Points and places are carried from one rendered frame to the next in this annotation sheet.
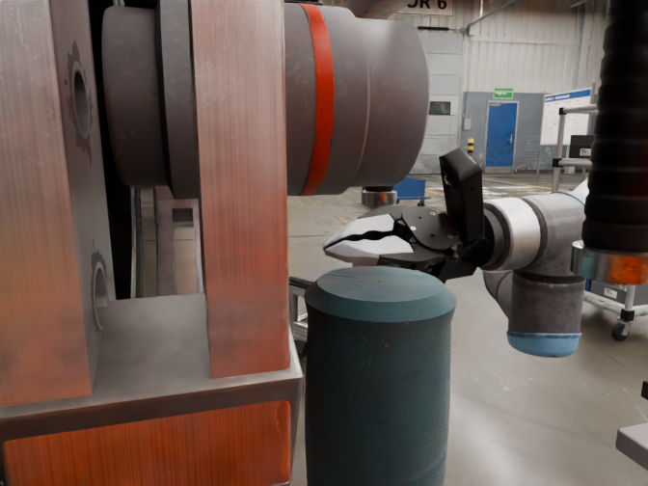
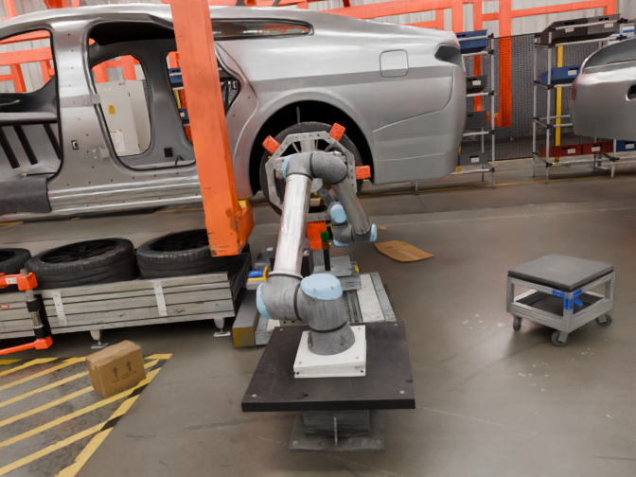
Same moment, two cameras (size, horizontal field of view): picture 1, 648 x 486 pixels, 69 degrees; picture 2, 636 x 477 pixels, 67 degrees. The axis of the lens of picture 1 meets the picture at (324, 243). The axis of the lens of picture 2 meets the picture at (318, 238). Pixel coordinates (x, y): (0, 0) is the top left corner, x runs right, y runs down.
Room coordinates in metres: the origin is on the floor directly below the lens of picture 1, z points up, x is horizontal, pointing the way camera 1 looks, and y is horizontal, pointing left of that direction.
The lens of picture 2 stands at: (1.23, -2.73, 1.26)
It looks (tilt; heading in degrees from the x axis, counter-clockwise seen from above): 15 degrees down; 107
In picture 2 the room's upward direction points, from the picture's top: 6 degrees counter-clockwise
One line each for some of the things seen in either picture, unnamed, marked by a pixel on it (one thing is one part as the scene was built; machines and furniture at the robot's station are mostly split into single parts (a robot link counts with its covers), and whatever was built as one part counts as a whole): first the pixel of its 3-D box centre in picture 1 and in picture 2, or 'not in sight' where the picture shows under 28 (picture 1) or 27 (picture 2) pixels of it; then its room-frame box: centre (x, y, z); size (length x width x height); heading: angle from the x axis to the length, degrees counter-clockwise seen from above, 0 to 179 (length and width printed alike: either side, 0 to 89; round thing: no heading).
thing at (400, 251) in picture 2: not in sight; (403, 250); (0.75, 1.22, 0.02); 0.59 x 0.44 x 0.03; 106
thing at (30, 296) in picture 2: not in sight; (34, 309); (-1.17, -0.69, 0.30); 0.09 x 0.05 x 0.50; 16
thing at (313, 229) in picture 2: not in sight; (317, 233); (0.34, 0.15, 0.48); 0.16 x 0.12 x 0.17; 106
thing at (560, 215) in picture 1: (549, 229); (338, 213); (0.61, -0.30, 0.71); 0.12 x 0.09 x 0.10; 112
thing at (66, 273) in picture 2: not in sight; (84, 267); (-1.20, -0.22, 0.39); 0.66 x 0.66 x 0.24
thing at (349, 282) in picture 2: not in sight; (322, 277); (0.30, 0.27, 0.13); 0.50 x 0.36 x 0.10; 16
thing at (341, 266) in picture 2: not in sight; (319, 251); (0.30, 0.27, 0.32); 0.40 x 0.30 x 0.28; 16
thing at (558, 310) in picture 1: (542, 306); (343, 233); (0.62, -0.31, 0.60); 0.12 x 0.09 x 0.12; 175
